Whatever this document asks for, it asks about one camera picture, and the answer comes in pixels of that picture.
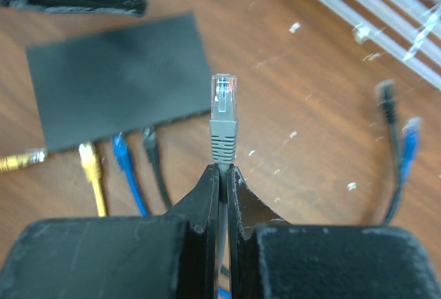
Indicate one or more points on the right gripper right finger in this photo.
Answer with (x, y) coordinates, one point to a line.
(272, 258)

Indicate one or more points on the black network switch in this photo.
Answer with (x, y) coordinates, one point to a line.
(98, 85)

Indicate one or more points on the white wire dish rack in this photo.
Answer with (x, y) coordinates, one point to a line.
(408, 30)

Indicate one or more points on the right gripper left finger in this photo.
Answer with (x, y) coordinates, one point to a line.
(174, 255)

